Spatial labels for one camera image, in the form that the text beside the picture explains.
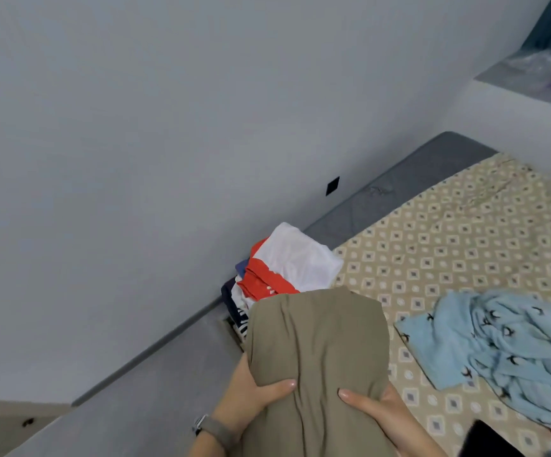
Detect person's left hand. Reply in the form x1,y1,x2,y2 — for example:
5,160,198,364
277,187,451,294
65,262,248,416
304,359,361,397
209,353,298,440

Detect person's right hand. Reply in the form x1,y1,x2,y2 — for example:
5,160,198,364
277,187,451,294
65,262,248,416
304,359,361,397
337,382,429,457

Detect olive green trousers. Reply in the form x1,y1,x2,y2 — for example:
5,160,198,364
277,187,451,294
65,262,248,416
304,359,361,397
240,286,393,457

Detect navy velvet garment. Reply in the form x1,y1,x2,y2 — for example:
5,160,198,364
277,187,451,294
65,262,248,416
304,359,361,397
458,418,526,457

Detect navy striped track pants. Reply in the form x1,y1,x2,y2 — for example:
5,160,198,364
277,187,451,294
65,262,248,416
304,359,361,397
220,279,250,339

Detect light blue fleece pajama pants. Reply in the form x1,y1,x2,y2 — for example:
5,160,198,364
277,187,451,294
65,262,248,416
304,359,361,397
394,288,551,436

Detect red and white jacket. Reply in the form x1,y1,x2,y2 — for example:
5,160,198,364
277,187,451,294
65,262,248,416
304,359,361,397
240,222,345,303

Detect bed with patterned beige sheet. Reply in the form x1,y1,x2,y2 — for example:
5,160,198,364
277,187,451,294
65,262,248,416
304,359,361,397
3,131,551,457

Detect grey band wristwatch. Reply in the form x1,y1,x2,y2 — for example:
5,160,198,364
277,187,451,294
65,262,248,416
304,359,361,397
192,413,243,451

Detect clear plastic bag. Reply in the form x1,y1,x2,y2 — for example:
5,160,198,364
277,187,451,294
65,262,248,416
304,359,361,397
504,47,551,86

